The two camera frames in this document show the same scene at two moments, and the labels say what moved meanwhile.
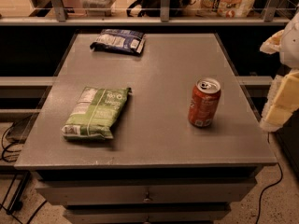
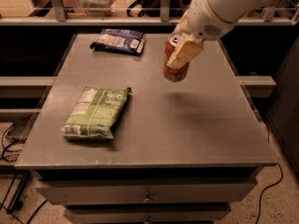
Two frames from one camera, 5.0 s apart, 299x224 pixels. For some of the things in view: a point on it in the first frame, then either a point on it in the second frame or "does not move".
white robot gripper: x=291 y=49 → x=204 y=19
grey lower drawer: x=148 y=214 does not move
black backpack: x=150 y=1 does not move
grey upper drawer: x=147 y=190 does not move
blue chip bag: x=120 y=40 does not move
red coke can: x=204 y=100 → x=171 y=74
